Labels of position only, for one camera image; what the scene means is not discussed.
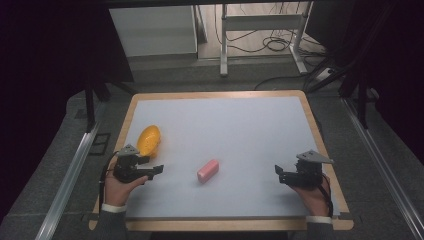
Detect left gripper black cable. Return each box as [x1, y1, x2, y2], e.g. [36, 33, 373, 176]
[98, 151, 120, 212]

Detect black metal stand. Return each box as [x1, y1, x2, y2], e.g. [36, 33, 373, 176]
[338, 74, 370, 130]
[83, 79, 112, 134]

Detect pink soap bar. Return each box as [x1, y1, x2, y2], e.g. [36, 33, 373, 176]
[196, 158, 220, 184]

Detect white metal desk frame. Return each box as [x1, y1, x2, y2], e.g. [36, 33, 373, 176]
[219, 2, 314, 78]

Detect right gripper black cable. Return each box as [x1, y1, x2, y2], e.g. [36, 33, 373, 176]
[317, 173, 335, 218]

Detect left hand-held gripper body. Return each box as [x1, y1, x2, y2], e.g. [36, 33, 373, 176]
[112, 143, 158, 184]

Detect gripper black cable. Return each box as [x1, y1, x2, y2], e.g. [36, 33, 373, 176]
[317, 173, 335, 218]
[98, 151, 120, 212]

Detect person's left hand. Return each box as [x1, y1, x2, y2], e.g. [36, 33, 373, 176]
[104, 161, 149, 208]

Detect yellow orange fruit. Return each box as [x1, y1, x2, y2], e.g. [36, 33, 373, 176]
[136, 124, 162, 159]

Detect aluminium rail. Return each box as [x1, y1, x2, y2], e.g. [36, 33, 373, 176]
[342, 98, 424, 240]
[34, 122, 101, 240]

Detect white cabinet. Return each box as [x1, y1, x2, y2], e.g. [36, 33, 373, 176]
[109, 5, 199, 58]

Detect black floor cables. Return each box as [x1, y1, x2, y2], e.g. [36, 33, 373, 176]
[213, 2, 329, 92]

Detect person's right hand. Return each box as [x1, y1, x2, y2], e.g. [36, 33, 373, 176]
[289, 173, 332, 218]

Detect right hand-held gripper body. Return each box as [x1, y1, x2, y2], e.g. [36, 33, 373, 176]
[279, 149, 335, 191]

